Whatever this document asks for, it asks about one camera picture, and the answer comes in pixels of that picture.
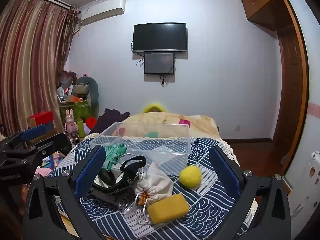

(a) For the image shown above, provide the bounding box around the white air conditioner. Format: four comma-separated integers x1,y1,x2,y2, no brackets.
79,0,126,27

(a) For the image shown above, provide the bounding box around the clear plastic storage box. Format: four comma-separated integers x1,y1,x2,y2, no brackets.
89,121,192,175

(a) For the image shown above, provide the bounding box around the pile of toys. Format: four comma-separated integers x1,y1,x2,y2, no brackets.
57,70,88,103

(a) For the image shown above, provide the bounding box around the blue white patterned tablecloth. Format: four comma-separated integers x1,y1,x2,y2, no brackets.
54,136,260,240

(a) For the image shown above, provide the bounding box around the grey mesh cloth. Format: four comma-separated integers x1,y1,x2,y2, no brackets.
92,187,136,212

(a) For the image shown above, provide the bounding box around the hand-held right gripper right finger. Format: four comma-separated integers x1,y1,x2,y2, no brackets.
209,144,292,240

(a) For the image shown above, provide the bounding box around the beige printed blanket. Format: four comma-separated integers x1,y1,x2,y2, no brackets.
120,111,222,141

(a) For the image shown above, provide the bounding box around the red box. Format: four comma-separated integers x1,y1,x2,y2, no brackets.
27,111,54,126

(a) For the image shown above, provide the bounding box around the green knit cloth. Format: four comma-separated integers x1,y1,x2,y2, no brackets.
104,143,127,172

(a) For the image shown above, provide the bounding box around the black wall television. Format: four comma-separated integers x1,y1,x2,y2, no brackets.
132,22,188,53

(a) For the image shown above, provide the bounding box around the grey green plush toy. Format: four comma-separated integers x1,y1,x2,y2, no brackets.
76,76,99,111

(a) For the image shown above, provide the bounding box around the striped red brown curtain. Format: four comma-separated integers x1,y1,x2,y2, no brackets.
0,0,76,136

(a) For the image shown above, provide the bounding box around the black patterned strap bag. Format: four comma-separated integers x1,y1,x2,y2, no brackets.
91,155,148,195

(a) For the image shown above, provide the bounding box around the yellow fluffy toy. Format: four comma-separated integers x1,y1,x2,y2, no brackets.
143,102,167,114

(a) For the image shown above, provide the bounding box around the yellow fuzzy ball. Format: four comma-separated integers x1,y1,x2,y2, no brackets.
179,165,202,187

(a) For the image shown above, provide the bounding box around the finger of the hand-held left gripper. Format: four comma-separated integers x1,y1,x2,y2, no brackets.
5,132,73,167
0,124,48,153

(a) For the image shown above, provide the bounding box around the green cardboard box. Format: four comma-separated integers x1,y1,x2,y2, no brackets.
59,99,92,124

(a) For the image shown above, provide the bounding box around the small black wall monitor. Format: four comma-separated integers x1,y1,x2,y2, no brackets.
144,52,175,75

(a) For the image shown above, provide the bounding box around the white drawstring pouch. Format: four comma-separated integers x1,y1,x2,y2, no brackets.
134,161,174,203

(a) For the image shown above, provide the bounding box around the pink rabbit toy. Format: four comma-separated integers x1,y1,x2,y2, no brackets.
64,109,80,144

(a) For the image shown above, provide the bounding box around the pink cloth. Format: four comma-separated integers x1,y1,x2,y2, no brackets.
35,166,54,177

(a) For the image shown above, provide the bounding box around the dark purple cloth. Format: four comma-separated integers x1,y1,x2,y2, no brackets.
89,108,130,135

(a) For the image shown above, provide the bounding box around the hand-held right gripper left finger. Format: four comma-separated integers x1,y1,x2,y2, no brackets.
23,145,107,240

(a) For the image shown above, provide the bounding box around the white sliding wardrobe door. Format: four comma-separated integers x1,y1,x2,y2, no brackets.
285,0,320,240

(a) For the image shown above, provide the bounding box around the yellow sponge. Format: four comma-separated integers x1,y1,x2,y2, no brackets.
147,193,190,224

